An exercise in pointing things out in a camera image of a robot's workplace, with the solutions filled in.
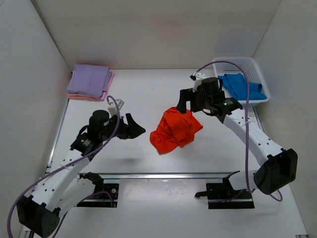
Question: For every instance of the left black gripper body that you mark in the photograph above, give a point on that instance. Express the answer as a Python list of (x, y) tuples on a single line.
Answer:
[(108, 131)]

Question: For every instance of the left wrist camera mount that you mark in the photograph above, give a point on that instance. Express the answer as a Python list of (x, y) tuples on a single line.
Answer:
[(112, 108)]

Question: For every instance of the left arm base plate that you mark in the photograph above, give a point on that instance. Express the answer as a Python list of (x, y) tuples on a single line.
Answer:
[(105, 195)]

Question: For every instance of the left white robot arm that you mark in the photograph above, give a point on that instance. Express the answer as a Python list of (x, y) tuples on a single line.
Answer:
[(54, 196)]

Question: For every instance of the white plastic basket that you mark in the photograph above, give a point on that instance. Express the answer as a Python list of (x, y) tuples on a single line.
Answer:
[(246, 66)]

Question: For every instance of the orange t-shirt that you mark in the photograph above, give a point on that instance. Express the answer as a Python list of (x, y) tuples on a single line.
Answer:
[(174, 130)]

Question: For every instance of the blue t-shirt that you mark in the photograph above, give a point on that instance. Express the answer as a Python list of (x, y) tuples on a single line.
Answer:
[(236, 85)]

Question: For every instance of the folded purple t-shirt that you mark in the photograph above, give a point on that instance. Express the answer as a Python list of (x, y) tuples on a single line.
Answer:
[(89, 80)]

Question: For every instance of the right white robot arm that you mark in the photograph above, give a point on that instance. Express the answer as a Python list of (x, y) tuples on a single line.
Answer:
[(277, 166)]

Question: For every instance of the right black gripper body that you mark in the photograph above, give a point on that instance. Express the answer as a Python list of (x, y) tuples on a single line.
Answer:
[(201, 102)]

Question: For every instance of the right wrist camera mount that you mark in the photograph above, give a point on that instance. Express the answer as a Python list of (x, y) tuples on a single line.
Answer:
[(197, 77)]

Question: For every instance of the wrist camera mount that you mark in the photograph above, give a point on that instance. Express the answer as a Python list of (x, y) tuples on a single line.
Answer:
[(197, 77), (112, 108)]

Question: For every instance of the folded pink t-shirt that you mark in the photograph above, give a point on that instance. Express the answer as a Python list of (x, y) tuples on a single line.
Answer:
[(107, 85)]

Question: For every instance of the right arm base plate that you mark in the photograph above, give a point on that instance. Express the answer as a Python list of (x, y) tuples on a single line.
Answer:
[(223, 196)]

